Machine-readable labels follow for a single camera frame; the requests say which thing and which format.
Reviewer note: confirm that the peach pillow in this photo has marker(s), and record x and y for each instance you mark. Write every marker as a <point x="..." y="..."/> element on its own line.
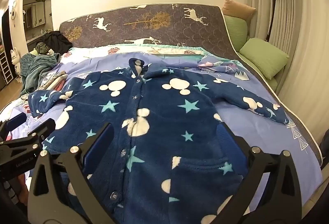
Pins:
<point x="237" y="9"/>

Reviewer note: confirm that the white framed mirror cabinet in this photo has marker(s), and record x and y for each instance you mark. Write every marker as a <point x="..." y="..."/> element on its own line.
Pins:
<point x="34" y="14"/>

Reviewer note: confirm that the green ribbed pillow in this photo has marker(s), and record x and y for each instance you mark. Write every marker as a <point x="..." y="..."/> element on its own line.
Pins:
<point x="264" y="58"/>
<point x="235" y="31"/>

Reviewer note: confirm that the teal fleece blanket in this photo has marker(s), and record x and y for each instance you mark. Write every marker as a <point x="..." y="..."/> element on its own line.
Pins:
<point x="33" y="69"/>

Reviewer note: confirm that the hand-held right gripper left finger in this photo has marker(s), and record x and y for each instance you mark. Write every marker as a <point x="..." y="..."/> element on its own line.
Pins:
<point x="99" y="143"/>

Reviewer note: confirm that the blue printed duvet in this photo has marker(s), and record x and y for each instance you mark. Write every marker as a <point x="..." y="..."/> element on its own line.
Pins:
<point x="272" y="136"/>

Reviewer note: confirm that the white ladder rack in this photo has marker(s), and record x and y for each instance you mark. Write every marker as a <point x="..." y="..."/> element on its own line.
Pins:
<point x="6" y="67"/>

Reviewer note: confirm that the black garment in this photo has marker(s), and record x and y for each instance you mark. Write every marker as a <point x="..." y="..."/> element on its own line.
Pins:
<point x="57" y="41"/>

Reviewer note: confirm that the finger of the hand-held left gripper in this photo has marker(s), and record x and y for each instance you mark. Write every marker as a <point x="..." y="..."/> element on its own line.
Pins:
<point x="16" y="121"/>
<point x="42" y="127"/>

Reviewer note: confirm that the white cat figurine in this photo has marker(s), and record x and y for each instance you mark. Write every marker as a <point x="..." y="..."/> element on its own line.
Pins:
<point x="16" y="62"/>

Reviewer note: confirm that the green seat cushion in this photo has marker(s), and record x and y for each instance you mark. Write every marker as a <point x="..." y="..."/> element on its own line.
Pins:
<point x="273" y="84"/>

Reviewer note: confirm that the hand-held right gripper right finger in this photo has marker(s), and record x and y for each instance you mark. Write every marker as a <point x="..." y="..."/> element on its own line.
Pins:
<point x="230" y="143"/>

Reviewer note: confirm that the grey-green garment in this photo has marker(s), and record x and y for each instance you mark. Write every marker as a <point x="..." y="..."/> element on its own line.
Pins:
<point x="42" y="48"/>

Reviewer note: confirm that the beige pleated curtain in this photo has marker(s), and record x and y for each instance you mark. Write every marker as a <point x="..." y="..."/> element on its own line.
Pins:
<point x="300" y="21"/>

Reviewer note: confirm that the folded pink grey clothes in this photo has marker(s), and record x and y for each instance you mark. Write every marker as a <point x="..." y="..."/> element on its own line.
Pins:
<point x="55" y="81"/>

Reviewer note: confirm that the white teal-bordered quilt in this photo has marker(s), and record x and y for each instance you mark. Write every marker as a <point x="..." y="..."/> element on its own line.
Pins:
<point x="102" y="53"/>

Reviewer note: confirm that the white animal wall clock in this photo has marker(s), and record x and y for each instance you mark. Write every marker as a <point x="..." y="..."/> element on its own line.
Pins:
<point x="12" y="12"/>

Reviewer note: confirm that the grey deer-print mattress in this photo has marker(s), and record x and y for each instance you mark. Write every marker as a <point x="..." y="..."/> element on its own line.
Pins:
<point x="154" y="21"/>

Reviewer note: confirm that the navy star-print fleece jacket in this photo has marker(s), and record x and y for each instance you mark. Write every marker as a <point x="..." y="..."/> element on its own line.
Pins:
<point x="167" y="123"/>

